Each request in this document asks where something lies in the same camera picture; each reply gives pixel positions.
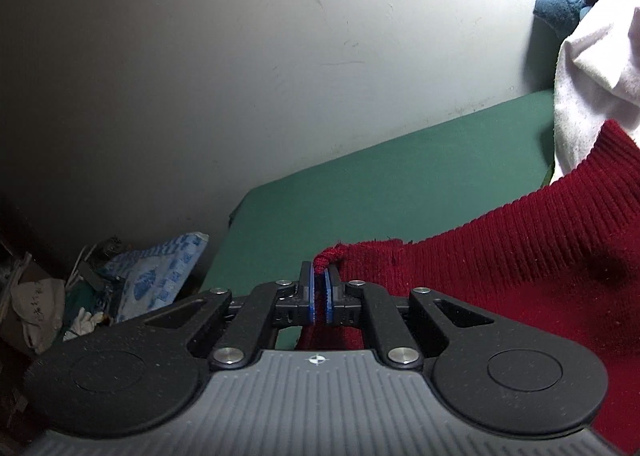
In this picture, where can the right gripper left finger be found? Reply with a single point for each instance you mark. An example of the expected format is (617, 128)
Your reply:
(261, 314)

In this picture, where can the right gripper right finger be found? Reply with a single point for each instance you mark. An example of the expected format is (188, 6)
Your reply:
(372, 310)

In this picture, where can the dark red knit sweater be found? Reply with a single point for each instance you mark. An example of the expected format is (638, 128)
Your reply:
(564, 259)

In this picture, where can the green table cloth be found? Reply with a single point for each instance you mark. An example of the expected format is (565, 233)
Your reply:
(411, 188)

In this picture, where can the blue white patterned cloth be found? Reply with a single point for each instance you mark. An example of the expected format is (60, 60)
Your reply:
(153, 277)

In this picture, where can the white garment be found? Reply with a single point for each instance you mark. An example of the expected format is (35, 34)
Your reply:
(596, 79)

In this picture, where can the blue garment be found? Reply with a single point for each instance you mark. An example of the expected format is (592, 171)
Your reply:
(562, 16)

